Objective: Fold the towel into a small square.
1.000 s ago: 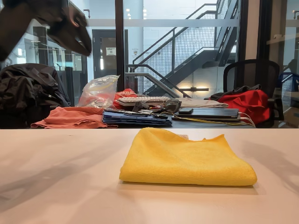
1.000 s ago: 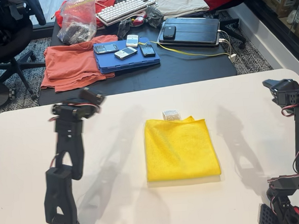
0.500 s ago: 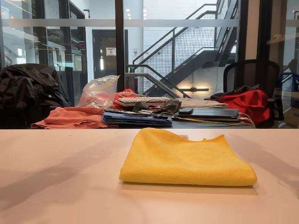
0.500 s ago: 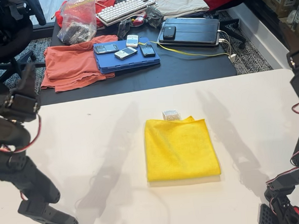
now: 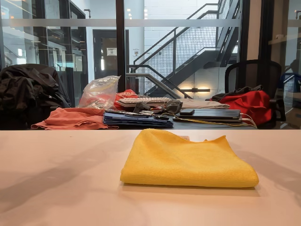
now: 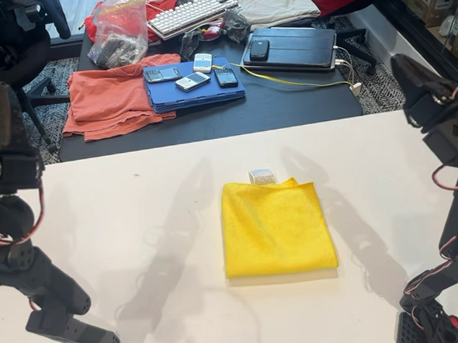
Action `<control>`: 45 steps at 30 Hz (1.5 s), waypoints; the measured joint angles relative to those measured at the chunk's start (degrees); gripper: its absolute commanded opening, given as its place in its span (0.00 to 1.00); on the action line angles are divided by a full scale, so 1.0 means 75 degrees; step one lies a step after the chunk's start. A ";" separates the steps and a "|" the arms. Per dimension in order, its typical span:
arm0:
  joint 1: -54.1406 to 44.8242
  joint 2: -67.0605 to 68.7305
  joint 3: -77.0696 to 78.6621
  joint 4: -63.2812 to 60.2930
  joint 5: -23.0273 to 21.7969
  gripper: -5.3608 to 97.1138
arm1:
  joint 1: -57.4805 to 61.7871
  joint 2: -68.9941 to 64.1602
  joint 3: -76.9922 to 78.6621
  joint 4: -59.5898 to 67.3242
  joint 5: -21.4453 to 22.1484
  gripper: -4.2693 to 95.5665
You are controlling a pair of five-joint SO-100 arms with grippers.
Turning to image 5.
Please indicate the yellow microfibre towel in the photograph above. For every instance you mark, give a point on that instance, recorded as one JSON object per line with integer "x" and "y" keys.
{"x": 188, "y": 164}

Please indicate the small red tool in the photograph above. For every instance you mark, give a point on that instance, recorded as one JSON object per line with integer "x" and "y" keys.
{"x": 156, "y": 109}

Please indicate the clear bag with dark parts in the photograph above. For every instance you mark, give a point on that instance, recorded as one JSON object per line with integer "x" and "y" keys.
{"x": 141, "y": 106}
{"x": 174, "y": 107}

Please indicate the silver keypad phone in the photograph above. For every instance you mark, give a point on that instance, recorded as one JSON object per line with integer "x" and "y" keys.
{"x": 138, "y": 114}

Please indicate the black keypad phone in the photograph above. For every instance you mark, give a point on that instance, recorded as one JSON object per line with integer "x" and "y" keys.
{"x": 162, "y": 117}

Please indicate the white keyboard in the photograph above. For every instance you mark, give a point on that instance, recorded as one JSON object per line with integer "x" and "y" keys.
{"x": 141, "y": 101}

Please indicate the red cloth with white print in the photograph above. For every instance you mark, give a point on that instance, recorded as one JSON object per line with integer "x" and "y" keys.
{"x": 127, "y": 95}

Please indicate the dark grey keypad phone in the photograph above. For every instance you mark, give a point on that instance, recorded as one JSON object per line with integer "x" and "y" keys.
{"x": 117, "y": 111}

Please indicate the black smartphone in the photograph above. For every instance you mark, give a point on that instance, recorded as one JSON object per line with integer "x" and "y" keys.
{"x": 187, "y": 111}

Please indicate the beige folded cloth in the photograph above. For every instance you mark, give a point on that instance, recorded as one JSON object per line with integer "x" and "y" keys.
{"x": 202, "y": 103}

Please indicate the clear plastic zip bag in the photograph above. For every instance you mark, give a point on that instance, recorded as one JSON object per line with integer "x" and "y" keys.
{"x": 98, "y": 91}

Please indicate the grey slim tablet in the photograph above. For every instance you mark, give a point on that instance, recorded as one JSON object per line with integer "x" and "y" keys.
{"x": 211, "y": 119}

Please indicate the black tablet folio case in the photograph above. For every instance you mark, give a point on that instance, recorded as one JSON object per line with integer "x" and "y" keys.
{"x": 216, "y": 114}

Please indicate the black framed door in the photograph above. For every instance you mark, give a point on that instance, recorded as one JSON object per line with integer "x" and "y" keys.
{"x": 103, "y": 66}

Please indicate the black metal staircase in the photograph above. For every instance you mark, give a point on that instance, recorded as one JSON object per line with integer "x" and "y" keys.
{"x": 200, "y": 61}

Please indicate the white door sign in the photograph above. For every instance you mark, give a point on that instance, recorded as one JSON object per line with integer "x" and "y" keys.
{"x": 112, "y": 51}

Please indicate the salmon t-shirt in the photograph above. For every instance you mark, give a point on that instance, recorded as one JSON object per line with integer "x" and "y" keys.
{"x": 70, "y": 117}

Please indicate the red jacket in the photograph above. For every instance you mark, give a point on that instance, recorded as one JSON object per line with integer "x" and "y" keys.
{"x": 247, "y": 103}

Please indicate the black mesh office chair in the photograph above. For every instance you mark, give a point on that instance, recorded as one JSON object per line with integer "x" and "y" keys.
{"x": 254, "y": 73}

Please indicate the black jacket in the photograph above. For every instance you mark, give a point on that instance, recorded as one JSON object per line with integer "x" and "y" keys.
{"x": 23, "y": 94}

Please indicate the wall light bar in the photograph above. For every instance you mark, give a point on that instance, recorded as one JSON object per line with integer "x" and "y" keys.
{"x": 195, "y": 90}

